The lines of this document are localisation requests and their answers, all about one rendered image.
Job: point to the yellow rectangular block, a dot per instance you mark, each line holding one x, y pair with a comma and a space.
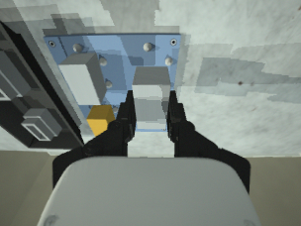
99, 117

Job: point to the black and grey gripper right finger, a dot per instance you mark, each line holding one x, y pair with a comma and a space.
188, 143

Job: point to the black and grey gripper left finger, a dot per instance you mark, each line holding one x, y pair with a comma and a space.
114, 141

